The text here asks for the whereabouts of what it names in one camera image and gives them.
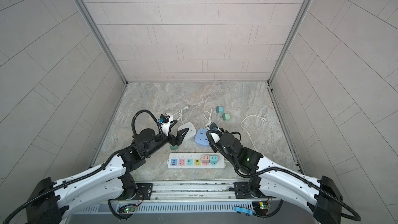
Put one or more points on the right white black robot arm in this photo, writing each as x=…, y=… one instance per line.
x=267, y=179

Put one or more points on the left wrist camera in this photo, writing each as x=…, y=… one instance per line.
x=165, y=121

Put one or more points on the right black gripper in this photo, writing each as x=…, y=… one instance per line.
x=213, y=144

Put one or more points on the green charger plug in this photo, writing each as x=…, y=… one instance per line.
x=226, y=116
x=175, y=147

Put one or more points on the blue square socket cube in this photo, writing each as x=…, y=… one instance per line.
x=201, y=138

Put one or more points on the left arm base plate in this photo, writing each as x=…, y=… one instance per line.
x=142, y=191

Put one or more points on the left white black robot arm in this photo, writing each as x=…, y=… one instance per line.
x=53, y=201

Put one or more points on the white square socket cube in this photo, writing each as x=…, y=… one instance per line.
x=191, y=131

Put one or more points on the aluminium mounting rail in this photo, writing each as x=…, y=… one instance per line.
x=163, y=191

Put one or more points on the right circuit board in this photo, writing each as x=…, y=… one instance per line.
x=261, y=208

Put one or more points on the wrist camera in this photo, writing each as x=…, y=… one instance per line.
x=165, y=121
x=215, y=131

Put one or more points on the white multicolour power strip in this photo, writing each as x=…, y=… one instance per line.
x=193, y=161

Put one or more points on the pink charger plug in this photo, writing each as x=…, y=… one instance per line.
x=205, y=159

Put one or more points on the left circuit board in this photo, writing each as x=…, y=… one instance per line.
x=127, y=209

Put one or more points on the blue clip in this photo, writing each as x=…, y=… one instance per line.
x=243, y=210

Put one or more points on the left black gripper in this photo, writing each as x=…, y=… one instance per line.
x=176, y=141

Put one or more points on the teal charger plug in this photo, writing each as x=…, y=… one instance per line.
x=213, y=159
x=220, y=109

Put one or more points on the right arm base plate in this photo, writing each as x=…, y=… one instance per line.
x=247, y=190

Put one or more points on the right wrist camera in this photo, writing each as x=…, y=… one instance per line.
x=215, y=131

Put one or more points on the circuit board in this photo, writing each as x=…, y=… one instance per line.
x=261, y=208
x=127, y=209

